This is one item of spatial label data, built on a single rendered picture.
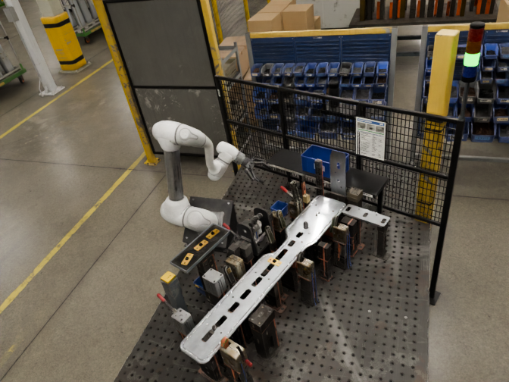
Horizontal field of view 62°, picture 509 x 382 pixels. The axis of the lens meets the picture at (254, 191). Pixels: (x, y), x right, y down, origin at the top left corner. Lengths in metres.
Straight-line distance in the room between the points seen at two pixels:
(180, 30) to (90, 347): 3.00
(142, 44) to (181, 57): 0.45
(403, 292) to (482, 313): 1.03
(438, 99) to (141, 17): 3.11
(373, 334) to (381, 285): 0.36
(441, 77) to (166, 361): 2.20
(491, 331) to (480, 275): 0.52
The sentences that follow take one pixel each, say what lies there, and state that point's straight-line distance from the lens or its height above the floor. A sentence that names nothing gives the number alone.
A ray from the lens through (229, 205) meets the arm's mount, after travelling 3.05.
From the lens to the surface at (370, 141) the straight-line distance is 2.96.
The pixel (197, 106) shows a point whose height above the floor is 0.82.
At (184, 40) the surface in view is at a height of 1.56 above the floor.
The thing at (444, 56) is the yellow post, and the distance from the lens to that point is 2.60.
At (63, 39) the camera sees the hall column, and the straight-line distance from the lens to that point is 9.73.
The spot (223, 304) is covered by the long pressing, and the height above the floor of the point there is 1.00.
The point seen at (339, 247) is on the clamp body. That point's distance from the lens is 2.74.
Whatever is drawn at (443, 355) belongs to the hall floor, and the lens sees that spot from 3.40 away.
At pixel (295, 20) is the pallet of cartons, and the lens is 6.99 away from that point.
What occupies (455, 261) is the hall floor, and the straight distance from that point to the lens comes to 3.98.
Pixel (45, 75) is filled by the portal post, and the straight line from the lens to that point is 9.01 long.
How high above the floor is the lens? 2.82
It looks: 37 degrees down
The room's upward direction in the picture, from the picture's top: 10 degrees counter-clockwise
